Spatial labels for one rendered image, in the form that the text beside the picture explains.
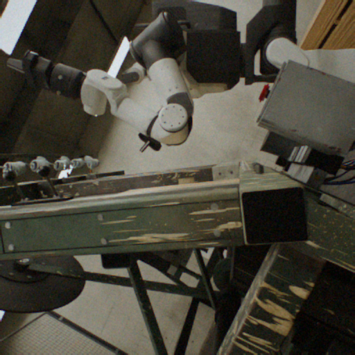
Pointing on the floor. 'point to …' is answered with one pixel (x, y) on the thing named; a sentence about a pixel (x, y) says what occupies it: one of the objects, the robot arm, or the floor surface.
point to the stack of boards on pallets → (331, 26)
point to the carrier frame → (286, 288)
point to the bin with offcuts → (279, 145)
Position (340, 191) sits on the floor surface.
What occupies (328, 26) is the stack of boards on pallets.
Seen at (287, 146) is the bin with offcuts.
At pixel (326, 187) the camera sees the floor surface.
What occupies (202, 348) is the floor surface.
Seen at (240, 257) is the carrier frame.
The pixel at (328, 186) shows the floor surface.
